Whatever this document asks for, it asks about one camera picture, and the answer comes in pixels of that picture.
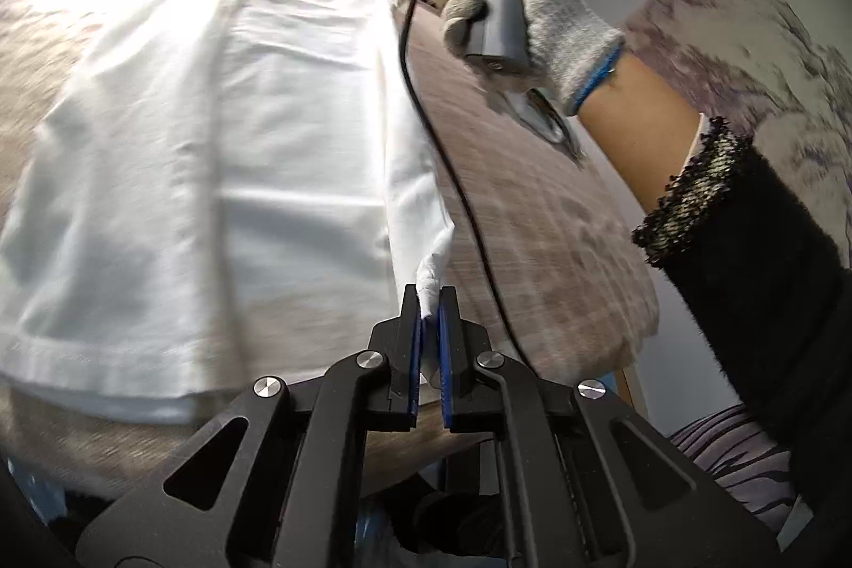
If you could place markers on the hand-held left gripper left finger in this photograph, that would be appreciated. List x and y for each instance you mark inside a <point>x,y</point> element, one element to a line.
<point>415,355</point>

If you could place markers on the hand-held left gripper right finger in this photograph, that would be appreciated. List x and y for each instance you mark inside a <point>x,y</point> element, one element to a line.
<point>446,365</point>

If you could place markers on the white garment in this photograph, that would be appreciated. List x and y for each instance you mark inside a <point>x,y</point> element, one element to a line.
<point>219,169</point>

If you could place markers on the person's right hand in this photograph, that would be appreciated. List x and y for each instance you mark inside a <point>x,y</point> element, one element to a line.
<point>556,19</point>

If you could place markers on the shiny metal object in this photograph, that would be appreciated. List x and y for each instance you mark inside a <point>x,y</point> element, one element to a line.
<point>549,125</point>

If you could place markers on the striped pants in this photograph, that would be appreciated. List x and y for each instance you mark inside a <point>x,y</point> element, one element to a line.
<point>739,461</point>

